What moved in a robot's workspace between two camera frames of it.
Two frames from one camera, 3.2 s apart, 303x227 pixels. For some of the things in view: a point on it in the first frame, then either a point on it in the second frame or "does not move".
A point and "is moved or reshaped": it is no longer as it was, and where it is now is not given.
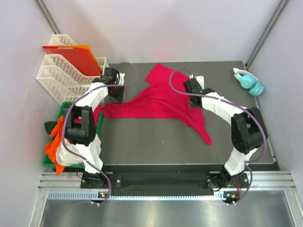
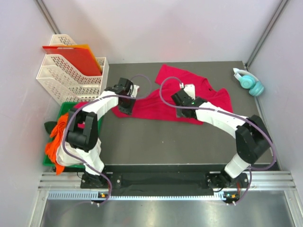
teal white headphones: (249, 81) does not move
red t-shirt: (164, 95) is moved or reshaped
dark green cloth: (49, 125) does not move
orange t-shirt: (51, 148) does not move
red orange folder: (79, 56) does not move
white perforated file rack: (65, 85) does not move
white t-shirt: (92, 153) does not move
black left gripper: (120, 99) -> (128, 110)
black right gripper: (191, 106) -> (179, 113)
